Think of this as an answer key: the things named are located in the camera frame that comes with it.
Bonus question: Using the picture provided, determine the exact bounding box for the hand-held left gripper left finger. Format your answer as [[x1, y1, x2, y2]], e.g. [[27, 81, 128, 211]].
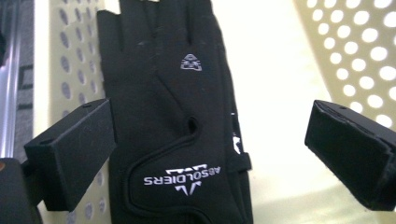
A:
[[23, 98, 118, 213]]

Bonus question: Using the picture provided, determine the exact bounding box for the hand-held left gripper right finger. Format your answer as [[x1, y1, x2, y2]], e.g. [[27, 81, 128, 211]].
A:
[[304, 99, 396, 213]]

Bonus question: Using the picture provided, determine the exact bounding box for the yellow-green plastic basket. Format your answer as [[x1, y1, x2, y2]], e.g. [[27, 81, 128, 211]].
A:
[[32, 0, 396, 224]]

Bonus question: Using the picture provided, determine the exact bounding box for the black fingerless glove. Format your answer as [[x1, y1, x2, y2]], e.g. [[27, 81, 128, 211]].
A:
[[96, 0, 254, 224]]

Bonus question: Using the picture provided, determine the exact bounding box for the metal floor rail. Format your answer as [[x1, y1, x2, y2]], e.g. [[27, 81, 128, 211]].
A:
[[0, 29, 21, 159]]

